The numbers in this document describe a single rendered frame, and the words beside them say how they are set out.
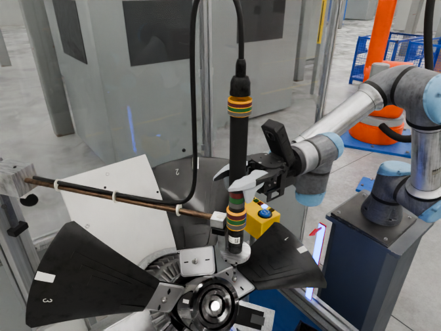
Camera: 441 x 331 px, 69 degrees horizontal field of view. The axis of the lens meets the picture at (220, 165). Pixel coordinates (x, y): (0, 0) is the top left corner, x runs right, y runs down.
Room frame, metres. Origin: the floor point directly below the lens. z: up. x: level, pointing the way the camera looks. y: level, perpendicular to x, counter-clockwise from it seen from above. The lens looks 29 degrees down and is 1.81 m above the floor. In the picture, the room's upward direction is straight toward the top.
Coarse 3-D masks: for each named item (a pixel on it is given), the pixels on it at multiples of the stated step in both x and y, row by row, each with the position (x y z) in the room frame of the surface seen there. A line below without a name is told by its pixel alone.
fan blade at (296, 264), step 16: (272, 224) 0.76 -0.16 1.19; (256, 240) 0.70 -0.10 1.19; (272, 240) 0.70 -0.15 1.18; (256, 256) 0.64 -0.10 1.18; (272, 256) 0.64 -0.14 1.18; (288, 256) 0.65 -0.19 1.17; (304, 256) 0.67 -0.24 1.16; (240, 272) 0.58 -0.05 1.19; (256, 272) 0.58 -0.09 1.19; (272, 272) 0.59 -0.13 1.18; (288, 272) 0.60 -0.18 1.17; (304, 272) 0.61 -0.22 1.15; (320, 272) 0.63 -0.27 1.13; (256, 288) 0.53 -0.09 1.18; (272, 288) 0.54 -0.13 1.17
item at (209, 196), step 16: (176, 160) 0.74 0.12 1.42; (208, 160) 0.73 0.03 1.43; (224, 160) 0.73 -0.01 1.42; (160, 176) 0.72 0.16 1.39; (192, 176) 0.70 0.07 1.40; (208, 176) 0.70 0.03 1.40; (160, 192) 0.69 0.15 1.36; (176, 192) 0.68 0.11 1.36; (208, 192) 0.66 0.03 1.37; (224, 192) 0.66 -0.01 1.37; (192, 208) 0.64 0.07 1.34; (208, 208) 0.63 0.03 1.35; (224, 208) 0.63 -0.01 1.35; (176, 224) 0.63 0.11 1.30; (192, 224) 0.61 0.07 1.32; (208, 224) 0.60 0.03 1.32; (176, 240) 0.60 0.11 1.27; (192, 240) 0.59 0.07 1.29; (208, 240) 0.57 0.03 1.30
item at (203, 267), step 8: (192, 248) 0.58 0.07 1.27; (200, 248) 0.57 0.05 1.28; (208, 248) 0.57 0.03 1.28; (184, 256) 0.57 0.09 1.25; (192, 256) 0.56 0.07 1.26; (200, 256) 0.56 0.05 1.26; (208, 256) 0.55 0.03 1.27; (184, 264) 0.56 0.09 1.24; (192, 264) 0.55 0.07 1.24; (200, 264) 0.55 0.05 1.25; (208, 264) 0.54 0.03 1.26; (184, 272) 0.54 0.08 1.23; (192, 272) 0.54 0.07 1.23; (200, 272) 0.53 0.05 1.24; (208, 272) 0.53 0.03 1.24
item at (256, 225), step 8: (248, 208) 1.01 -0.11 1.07; (256, 208) 1.01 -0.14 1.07; (248, 216) 0.97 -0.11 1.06; (256, 216) 0.96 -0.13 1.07; (272, 216) 0.96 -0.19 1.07; (248, 224) 0.97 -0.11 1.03; (256, 224) 0.93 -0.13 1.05; (264, 224) 0.92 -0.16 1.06; (248, 232) 0.97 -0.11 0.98; (256, 232) 0.93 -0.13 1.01
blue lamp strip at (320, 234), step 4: (324, 228) 0.75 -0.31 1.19; (320, 232) 0.76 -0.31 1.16; (320, 236) 0.76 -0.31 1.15; (316, 240) 0.77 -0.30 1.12; (320, 240) 0.76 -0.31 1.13; (316, 244) 0.77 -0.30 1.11; (320, 244) 0.75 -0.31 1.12; (316, 248) 0.76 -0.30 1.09; (320, 248) 0.75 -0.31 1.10; (316, 252) 0.76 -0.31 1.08; (316, 256) 0.76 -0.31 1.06; (316, 260) 0.76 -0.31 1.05; (308, 288) 0.76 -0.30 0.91; (312, 288) 0.75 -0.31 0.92; (308, 292) 0.76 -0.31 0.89; (308, 296) 0.76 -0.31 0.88
